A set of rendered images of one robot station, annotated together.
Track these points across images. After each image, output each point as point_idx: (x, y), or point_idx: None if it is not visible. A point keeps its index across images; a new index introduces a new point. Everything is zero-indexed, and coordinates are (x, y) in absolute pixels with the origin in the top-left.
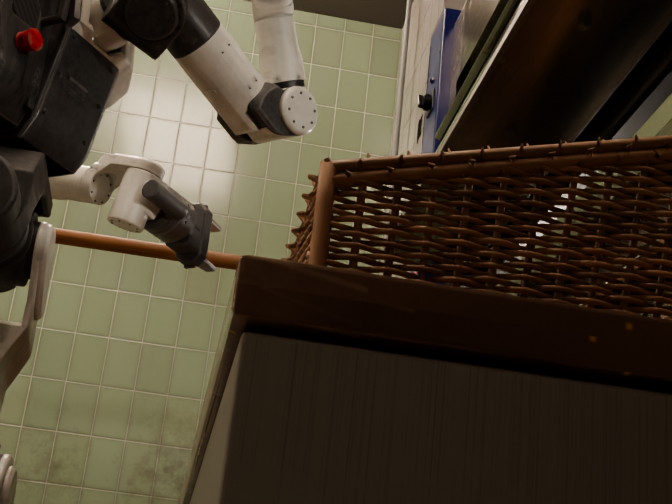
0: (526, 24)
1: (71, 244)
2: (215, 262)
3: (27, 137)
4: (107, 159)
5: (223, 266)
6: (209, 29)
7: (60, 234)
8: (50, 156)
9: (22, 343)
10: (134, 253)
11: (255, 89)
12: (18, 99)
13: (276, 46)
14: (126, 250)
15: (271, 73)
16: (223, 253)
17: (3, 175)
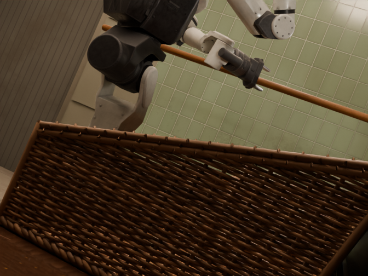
0: None
1: (206, 65)
2: (268, 86)
3: (145, 28)
4: (210, 33)
5: (271, 88)
6: None
7: (201, 61)
8: (157, 36)
9: (133, 118)
10: (232, 75)
11: (259, 14)
12: (141, 10)
13: None
14: (228, 73)
15: (275, 5)
16: (272, 82)
17: (116, 48)
